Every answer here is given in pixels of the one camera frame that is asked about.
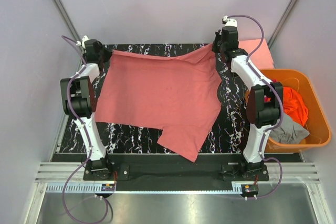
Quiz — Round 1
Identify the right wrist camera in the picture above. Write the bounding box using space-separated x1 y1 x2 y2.
222 16 237 28

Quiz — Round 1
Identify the orange plastic basket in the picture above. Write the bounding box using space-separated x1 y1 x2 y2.
261 69 331 153

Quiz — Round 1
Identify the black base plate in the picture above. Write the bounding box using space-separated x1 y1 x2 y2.
82 153 271 183

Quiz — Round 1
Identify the purple cable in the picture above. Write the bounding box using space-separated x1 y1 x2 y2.
60 35 113 223
228 15 284 200

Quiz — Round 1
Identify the magenta t shirt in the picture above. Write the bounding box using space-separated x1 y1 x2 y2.
264 79 277 102

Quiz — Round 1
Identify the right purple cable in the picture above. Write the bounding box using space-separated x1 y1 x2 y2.
228 15 284 200

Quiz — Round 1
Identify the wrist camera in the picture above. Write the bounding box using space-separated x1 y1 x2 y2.
222 16 237 28
76 35 90 52

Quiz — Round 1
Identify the orange t shirt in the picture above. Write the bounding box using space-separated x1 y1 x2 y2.
283 87 309 126

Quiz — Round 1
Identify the folded light pink t shirt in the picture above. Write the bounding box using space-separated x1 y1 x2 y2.
239 39 274 69

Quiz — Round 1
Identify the grey t shirt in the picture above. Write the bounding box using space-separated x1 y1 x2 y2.
269 114 310 144

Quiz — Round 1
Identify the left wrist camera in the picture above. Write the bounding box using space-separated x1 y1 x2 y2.
76 35 90 52

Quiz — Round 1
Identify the salmon red t shirt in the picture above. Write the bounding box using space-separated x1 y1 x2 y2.
96 45 221 162

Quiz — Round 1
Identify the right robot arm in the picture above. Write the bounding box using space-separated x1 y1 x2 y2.
212 24 284 181

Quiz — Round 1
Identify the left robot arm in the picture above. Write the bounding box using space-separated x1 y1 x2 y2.
60 35 113 180

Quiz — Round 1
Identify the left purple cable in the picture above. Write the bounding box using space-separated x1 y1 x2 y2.
60 35 113 223

